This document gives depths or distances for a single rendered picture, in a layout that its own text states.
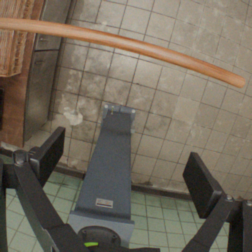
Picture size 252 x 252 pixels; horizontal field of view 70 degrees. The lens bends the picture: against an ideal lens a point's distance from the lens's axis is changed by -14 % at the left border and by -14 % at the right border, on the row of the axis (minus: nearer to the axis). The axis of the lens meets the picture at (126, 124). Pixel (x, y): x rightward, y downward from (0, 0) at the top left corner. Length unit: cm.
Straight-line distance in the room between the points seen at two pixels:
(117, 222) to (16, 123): 90
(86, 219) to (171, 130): 131
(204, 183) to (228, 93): 172
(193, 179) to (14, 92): 117
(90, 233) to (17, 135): 87
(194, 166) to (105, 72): 150
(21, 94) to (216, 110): 153
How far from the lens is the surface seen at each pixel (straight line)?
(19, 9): 109
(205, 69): 47
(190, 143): 190
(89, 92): 171
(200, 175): 19
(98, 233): 66
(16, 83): 125
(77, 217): 66
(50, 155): 17
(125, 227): 67
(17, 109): 129
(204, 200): 17
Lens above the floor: 164
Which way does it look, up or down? 70 degrees down
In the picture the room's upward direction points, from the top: 177 degrees counter-clockwise
